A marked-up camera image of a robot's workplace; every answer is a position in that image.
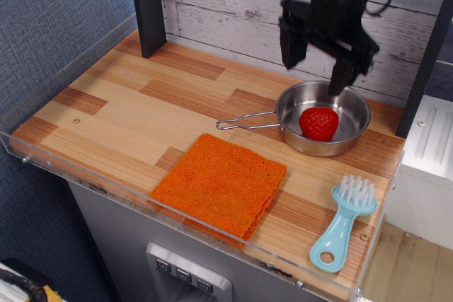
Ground silver dispenser button panel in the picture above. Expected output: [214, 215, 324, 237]
[146, 242, 233, 301]

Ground red toy strawberry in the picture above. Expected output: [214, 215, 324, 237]
[299, 107, 339, 141]

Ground dark right shelf post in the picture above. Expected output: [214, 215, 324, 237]
[396, 0, 452, 138]

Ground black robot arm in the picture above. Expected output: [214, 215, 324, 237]
[279, 0, 379, 95]

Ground white toy sink unit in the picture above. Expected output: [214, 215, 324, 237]
[384, 95, 452, 249]

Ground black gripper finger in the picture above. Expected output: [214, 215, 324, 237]
[328, 57, 360, 95]
[280, 21, 308, 69]

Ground light blue dish brush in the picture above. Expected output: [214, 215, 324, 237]
[310, 175, 378, 273]

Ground dark shelf post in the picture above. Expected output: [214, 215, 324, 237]
[396, 0, 452, 138]
[134, 0, 166, 58]

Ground orange knitted cloth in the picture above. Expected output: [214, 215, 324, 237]
[150, 134, 287, 240]

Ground silver metal pot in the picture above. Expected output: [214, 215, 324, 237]
[216, 81, 371, 157]

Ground silver toy fridge cabinet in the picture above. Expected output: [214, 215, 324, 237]
[69, 182, 322, 301]

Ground black and yellow bag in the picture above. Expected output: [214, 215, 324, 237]
[1, 258, 64, 301]

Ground clear acrylic guard rail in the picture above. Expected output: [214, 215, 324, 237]
[0, 13, 406, 302]

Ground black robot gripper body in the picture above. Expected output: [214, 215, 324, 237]
[279, 0, 379, 74]

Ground dark left shelf post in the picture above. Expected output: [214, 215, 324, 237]
[134, 0, 166, 58]

